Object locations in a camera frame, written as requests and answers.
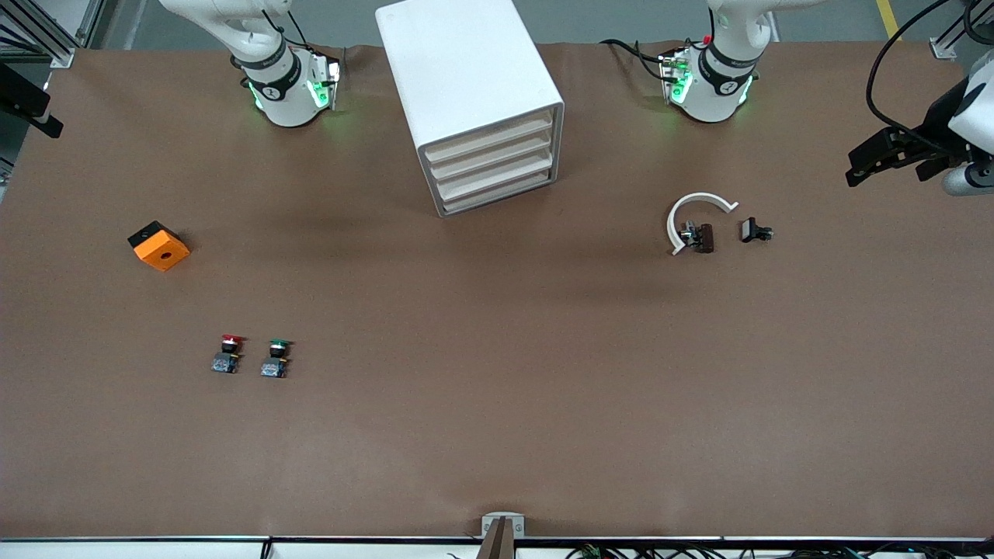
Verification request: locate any red push button switch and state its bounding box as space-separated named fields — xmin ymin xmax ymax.
xmin=211 ymin=335 xmax=248 ymax=374

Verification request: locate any orange and black box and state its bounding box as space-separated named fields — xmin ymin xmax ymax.
xmin=128 ymin=221 xmax=191 ymax=273

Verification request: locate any dark brown electrical component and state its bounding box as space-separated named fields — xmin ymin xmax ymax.
xmin=681 ymin=221 xmax=715 ymax=254

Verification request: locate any white curved plastic part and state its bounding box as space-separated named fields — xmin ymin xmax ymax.
xmin=666 ymin=192 xmax=739 ymax=257

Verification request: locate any aluminium frame profile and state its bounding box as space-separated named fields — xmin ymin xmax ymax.
xmin=0 ymin=0 xmax=106 ymax=67
xmin=930 ymin=0 xmax=994 ymax=60

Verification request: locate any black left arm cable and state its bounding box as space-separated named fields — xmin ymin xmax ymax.
xmin=865 ymin=0 xmax=994 ymax=152

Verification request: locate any black base cable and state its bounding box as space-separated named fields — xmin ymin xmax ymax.
xmin=602 ymin=39 xmax=673 ymax=82

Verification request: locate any green push button switch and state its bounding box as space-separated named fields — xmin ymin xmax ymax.
xmin=260 ymin=339 xmax=294 ymax=380

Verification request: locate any white table edge rail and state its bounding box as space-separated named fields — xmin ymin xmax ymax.
xmin=0 ymin=536 xmax=994 ymax=559

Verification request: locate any grey table edge bracket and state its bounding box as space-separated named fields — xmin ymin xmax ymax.
xmin=478 ymin=512 xmax=526 ymax=559

